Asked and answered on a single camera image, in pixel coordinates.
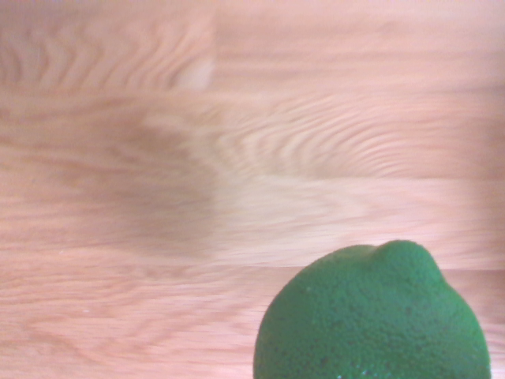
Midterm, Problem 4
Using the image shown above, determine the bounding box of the green lemon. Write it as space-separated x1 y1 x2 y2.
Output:
253 238 492 379

